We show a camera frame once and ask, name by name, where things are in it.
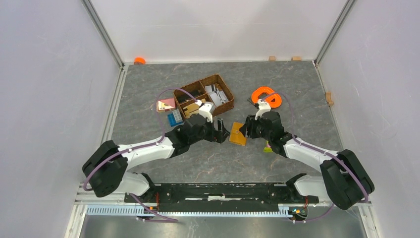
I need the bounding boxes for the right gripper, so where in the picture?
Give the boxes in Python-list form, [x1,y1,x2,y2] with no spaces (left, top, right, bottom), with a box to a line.
[239,115,272,141]

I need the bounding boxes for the yellow leather card holder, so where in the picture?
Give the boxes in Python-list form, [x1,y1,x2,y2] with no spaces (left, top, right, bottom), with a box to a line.
[229,122,247,146]

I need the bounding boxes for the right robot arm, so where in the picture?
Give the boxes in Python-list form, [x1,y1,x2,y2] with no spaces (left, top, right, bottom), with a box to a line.
[239,112,375,210]

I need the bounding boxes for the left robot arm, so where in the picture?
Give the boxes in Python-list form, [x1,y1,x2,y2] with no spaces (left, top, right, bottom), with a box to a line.
[82,114,230,202]

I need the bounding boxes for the silver cards pile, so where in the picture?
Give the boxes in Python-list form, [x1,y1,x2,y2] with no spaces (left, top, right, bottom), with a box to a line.
[205,84,229,107]

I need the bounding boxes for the gold VIP cards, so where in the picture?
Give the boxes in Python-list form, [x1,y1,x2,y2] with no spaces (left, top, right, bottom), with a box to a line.
[181,103,200,119]

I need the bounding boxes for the black cards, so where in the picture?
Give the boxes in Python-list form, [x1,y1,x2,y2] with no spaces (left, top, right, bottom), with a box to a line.
[177,89,204,103]

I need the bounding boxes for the pink card box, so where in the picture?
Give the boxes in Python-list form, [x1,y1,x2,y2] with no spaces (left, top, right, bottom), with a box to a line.
[156,98,176,113]

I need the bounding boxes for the pink and green brick stack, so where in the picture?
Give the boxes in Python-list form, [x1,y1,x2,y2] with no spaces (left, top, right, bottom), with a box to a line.
[263,141,273,153]

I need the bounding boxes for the brown woven basket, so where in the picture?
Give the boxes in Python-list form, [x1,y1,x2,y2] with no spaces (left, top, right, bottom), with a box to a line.
[173,74,234,119]

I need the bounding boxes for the blue toy brick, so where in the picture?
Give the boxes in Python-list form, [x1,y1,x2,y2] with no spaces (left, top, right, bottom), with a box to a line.
[167,109,183,127]

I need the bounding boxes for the wooden block right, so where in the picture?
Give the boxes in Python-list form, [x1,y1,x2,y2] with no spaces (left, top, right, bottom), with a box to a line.
[291,56,302,61]

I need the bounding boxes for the orange tape roll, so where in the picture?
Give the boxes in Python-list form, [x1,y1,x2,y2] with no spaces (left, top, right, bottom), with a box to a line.
[133,57,146,64]

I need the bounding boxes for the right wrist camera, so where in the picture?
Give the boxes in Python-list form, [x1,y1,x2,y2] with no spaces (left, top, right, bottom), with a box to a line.
[255,99,271,120]

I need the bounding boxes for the orange plastic ring toy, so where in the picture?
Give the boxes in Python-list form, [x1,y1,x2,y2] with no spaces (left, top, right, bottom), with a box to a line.
[250,86,283,109]

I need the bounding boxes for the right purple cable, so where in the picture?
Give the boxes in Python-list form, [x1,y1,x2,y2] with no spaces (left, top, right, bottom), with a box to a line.
[261,92,370,204]

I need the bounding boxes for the purple cable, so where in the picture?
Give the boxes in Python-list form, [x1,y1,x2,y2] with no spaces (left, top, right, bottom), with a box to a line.
[82,88,198,192]
[261,92,370,204]

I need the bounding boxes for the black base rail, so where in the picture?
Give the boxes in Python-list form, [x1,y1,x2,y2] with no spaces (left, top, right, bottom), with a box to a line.
[139,182,319,212]

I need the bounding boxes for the wooden clip on wall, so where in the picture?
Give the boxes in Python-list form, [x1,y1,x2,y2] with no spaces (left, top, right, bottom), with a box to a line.
[325,92,334,107]

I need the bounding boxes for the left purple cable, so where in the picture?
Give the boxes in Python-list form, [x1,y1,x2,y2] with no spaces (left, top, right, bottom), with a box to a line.
[82,88,198,192]

